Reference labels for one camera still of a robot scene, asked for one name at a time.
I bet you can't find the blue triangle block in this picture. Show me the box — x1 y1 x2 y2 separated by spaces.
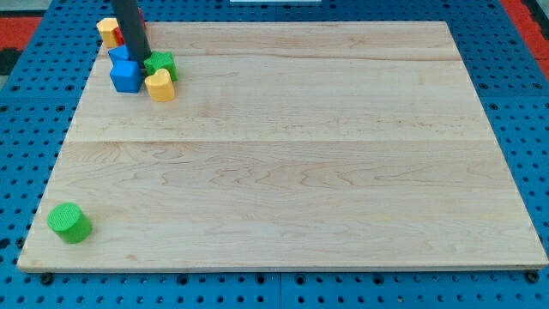
107 45 130 65

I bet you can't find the yellow hexagon block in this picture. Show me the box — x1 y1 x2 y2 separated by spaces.
96 17 118 48

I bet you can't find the light wooden board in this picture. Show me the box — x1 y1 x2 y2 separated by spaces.
18 21 548 273

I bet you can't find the yellow heart block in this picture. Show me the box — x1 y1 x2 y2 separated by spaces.
144 69 176 102

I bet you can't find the green star block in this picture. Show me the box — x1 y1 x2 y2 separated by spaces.
143 51 178 81

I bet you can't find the blue cube block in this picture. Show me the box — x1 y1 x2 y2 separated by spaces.
110 60 142 94

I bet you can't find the red block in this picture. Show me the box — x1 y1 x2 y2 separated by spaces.
115 19 147 45

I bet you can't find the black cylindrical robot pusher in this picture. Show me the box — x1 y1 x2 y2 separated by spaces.
111 0 152 69

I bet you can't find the green cylinder block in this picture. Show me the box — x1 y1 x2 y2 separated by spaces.
47 203 93 244

